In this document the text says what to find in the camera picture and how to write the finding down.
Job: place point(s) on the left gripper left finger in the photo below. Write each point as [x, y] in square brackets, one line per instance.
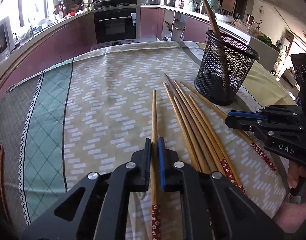
[97, 206]

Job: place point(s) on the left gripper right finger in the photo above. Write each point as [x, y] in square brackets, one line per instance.
[212, 207]

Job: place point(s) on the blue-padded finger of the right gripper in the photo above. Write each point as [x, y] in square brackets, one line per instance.
[245, 115]

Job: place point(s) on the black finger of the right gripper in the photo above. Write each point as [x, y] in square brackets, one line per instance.
[246, 123]

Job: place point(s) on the wooden chopstick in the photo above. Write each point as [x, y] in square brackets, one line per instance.
[241, 133]
[222, 155]
[181, 124]
[202, 153]
[203, 130]

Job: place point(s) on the black mesh utensil cup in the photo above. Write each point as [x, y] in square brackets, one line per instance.
[225, 64]

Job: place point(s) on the dark chopstick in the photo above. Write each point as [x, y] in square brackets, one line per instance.
[213, 22]

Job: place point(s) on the pink sleeved forearm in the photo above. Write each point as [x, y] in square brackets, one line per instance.
[292, 218]

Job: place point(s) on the pink kitchen cabinets right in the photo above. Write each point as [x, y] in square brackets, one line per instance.
[162, 24]

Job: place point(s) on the pink kitchen cabinets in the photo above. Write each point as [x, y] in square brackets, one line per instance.
[61, 41]
[162, 24]

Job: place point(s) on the pink kitchen cabinets left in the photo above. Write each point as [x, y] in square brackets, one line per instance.
[61, 41]

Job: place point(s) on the right hand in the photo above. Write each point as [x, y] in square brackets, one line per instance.
[294, 172]

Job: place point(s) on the patterned tablecloth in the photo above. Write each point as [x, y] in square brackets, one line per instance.
[92, 112]

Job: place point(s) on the green food cover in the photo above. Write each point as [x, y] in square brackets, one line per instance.
[214, 5]

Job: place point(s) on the black built-in oven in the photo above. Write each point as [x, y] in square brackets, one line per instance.
[115, 24]

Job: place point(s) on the white microwave oven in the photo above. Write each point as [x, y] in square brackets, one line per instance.
[6, 36]

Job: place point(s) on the black camera box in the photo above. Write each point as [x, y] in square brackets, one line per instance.
[299, 65]

